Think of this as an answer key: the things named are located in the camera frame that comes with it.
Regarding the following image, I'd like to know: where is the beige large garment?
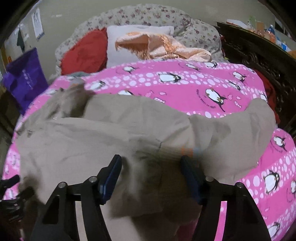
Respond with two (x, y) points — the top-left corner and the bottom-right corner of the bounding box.
(16, 83), (275, 240)

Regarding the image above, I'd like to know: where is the pink penguin print blanket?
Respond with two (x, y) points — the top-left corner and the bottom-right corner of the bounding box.
(3, 59), (296, 241)

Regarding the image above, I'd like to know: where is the red cloth by headboard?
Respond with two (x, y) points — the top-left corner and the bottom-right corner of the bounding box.
(255, 70), (280, 125)

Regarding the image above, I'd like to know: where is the white pillow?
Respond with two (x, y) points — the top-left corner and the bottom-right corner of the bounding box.
(105, 24), (175, 68)

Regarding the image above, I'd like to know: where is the red pillow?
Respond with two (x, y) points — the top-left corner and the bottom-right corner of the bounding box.
(61, 28), (108, 75)

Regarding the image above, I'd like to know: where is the purple bag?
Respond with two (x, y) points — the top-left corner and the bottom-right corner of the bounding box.
(3, 48), (49, 115)

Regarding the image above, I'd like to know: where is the dark wooden headboard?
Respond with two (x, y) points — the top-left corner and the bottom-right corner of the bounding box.
(216, 22), (295, 138)

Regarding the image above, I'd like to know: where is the peach fringed cloth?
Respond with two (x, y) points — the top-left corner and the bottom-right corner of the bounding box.
(115, 32), (212, 62)

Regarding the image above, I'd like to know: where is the floral quilt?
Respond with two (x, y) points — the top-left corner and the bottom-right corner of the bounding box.
(55, 4), (226, 74)

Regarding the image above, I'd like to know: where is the white wall paper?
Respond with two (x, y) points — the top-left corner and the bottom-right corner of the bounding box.
(31, 8), (45, 41)

